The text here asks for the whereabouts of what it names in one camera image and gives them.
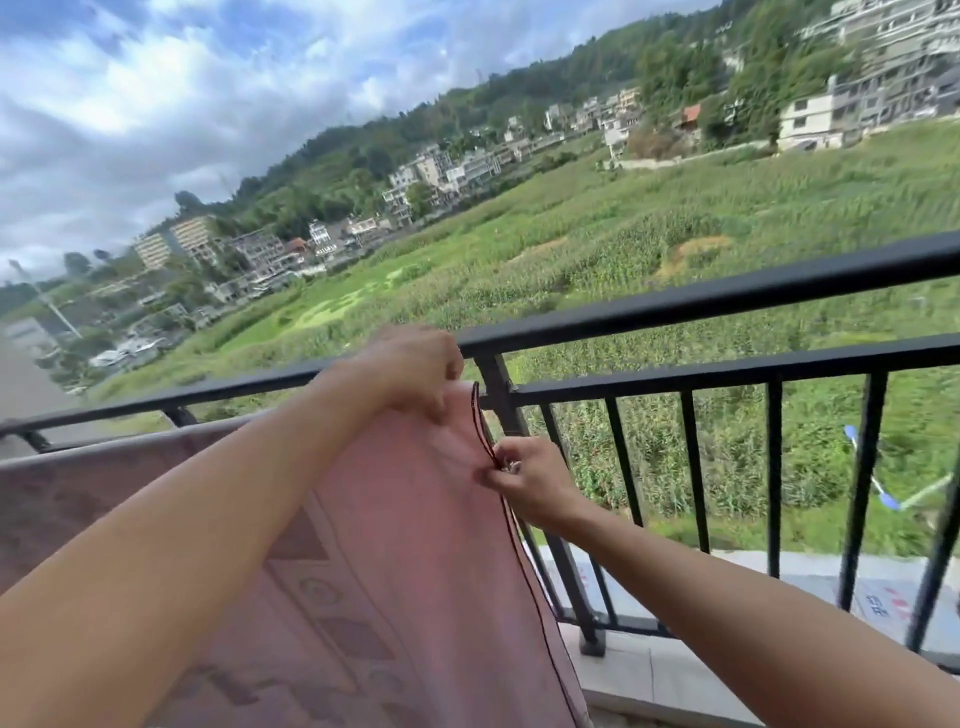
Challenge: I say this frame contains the cluster of village houses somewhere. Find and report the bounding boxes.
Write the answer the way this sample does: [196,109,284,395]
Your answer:
[89,86,646,301]

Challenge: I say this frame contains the black metal balcony railing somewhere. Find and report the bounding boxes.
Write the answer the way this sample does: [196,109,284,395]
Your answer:
[0,230,960,673]

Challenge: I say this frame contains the person's left hand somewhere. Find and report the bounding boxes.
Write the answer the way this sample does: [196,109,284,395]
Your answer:
[314,323,466,425]

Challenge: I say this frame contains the street lamp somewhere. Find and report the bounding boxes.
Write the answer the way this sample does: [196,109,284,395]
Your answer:
[843,425,954,513]

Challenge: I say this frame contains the person's right hand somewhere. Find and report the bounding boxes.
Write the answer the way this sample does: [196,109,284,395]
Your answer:
[473,436,594,534]

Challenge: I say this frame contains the pink patterned bed sheet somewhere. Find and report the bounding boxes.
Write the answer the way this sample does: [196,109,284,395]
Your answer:
[0,380,594,728]

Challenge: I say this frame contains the person's right forearm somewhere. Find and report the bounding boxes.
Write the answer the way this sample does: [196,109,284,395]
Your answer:
[558,506,960,728]

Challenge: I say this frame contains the person's left forearm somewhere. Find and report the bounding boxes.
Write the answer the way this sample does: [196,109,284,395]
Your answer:
[0,371,391,728]

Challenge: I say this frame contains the white multi-storey buildings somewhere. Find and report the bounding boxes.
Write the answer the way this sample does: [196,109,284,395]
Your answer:
[776,0,960,151]

